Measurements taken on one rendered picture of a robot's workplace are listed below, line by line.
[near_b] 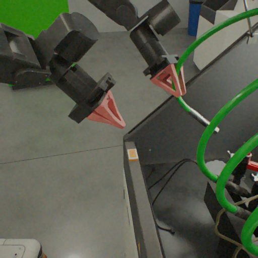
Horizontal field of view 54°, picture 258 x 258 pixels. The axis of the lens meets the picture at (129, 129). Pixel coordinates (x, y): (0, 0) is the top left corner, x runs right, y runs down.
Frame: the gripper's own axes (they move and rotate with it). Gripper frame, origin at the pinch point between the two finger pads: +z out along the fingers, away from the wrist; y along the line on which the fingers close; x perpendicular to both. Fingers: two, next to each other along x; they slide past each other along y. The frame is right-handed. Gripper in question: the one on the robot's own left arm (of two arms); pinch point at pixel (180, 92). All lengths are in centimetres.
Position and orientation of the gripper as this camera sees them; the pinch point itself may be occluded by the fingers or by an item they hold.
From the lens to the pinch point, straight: 66.1
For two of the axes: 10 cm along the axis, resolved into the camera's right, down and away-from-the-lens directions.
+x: -6.5, 4.8, 6.0
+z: 5.3, 8.4, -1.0
